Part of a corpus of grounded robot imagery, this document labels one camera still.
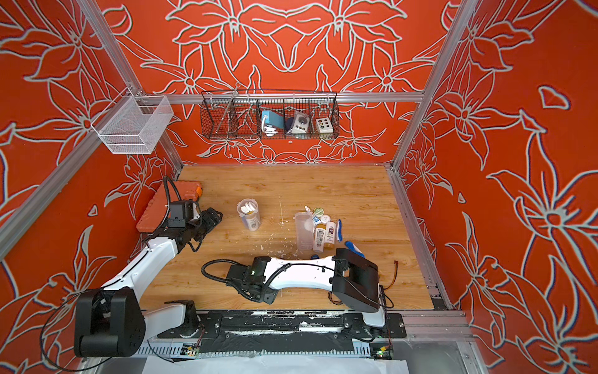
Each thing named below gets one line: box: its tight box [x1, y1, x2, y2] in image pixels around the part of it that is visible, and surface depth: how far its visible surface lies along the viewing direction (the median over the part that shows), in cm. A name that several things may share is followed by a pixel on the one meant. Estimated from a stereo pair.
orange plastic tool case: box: [136, 180, 204, 233], surface depth 99 cm
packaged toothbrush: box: [336, 218, 343, 243], surface depth 96 cm
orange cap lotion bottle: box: [323, 221, 337, 251], surface depth 94 cm
